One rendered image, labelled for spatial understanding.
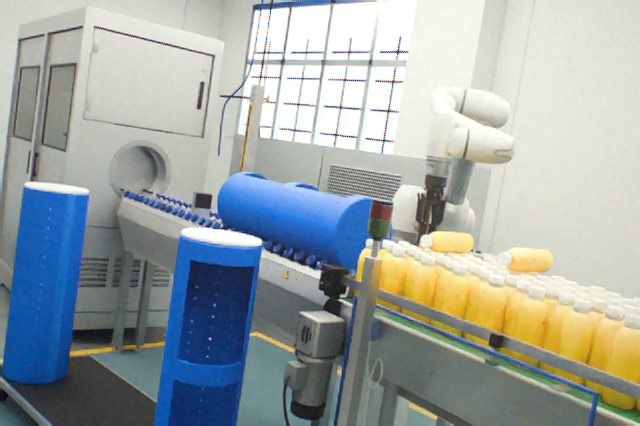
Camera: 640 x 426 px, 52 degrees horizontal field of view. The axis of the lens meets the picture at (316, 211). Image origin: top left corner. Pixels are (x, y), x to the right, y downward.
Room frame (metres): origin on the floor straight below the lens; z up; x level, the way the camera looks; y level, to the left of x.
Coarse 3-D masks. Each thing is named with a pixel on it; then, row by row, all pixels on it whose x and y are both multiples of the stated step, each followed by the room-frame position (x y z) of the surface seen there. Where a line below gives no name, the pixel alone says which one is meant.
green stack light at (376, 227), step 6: (372, 222) 1.79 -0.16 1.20; (378, 222) 1.78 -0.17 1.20; (384, 222) 1.78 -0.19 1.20; (390, 222) 1.80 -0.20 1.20; (372, 228) 1.79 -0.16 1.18; (378, 228) 1.78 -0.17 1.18; (384, 228) 1.78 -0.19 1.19; (372, 234) 1.78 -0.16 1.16; (378, 234) 1.78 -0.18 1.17; (384, 234) 1.78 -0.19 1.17
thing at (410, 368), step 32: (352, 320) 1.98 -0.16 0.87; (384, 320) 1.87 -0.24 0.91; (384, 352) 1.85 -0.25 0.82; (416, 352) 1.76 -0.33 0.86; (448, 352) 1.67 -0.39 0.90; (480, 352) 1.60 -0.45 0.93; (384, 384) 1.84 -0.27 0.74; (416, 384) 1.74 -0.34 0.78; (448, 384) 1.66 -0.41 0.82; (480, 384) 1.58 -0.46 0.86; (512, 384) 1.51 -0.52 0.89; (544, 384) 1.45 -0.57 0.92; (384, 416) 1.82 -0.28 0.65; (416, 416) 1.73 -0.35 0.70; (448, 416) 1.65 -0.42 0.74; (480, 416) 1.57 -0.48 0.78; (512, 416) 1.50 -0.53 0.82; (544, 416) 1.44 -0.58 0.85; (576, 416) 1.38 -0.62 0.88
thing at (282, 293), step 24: (120, 216) 3.88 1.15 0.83; (144, 216) 3.63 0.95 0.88; (144, 240) 3.64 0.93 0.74; (168, 240) 3.35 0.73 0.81; (168, 264) 3.43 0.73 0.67; (264, 264) 2.65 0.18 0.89; (264, 288) 2.63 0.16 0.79; (288, 288) 2.48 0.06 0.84; (312, 288) 2.38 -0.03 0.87; (264, 312) 2.68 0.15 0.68; (288, 312) 2.51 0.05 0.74; (288, 336) 2.56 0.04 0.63
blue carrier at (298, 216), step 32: (224, 192) 2.95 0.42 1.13; (256, 192) 2.77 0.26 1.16; (288, 192) 2.62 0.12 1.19; (320, 192) 2.52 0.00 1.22; (224, 224) 3.01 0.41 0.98; (256, 224) 2.72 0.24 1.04; (288, 224) 2.52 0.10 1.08; (320, 224) 2.37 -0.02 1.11; (352, 224) 2.34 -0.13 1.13; (320, 256) 2.41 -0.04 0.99; (352, 256) 2.36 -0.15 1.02
